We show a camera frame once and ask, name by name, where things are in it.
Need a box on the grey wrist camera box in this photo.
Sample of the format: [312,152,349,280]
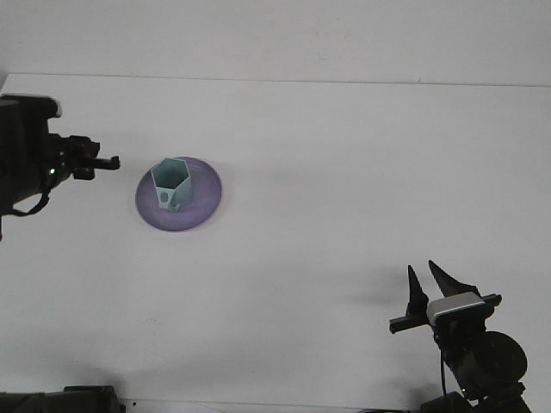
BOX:
[0,94,62,120]
[426,291,488,325]

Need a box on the pale purple round plate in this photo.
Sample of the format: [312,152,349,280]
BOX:
[133,156,224,234]

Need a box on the pale blue faceted cup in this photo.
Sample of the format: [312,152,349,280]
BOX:
[150,157,194,213]

